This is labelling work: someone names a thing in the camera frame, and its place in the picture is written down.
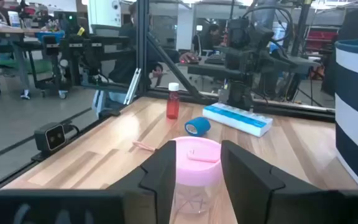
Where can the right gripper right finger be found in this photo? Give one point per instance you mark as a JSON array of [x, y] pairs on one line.
[[247, 180]]

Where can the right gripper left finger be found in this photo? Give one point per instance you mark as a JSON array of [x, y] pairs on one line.
[[163, 174]]

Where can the clear jar with pink lid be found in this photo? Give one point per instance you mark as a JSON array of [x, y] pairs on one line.
[[197, 174]]

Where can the blue bandage roll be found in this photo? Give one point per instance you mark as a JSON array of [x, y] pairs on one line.
[[199, 126]]

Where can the blue and white pill organizer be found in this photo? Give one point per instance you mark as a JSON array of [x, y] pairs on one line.
[[238, 119]]

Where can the red bottle with white cap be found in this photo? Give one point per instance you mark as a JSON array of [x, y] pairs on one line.
[[172, 107]]

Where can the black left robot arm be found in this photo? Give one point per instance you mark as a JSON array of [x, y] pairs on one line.
[[244, 59]]

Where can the blue plastic bin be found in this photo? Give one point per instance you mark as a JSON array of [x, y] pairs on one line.
[[40, 35]]

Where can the silver aluminium brace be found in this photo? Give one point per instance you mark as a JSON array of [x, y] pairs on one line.
[[132, 87]]

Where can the black robot cart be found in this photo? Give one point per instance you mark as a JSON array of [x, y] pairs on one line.
[[79, 53]]

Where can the red storage bins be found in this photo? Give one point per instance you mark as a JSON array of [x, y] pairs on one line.
[[319, 35]]

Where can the white cabinet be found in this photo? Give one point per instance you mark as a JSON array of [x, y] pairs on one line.
[[102, 14]]

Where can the black table-level camera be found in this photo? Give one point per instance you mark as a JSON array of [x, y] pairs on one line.
[[50, 137]]

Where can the black aluminium table frame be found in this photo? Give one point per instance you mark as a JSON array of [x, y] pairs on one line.
[[142, 46]]

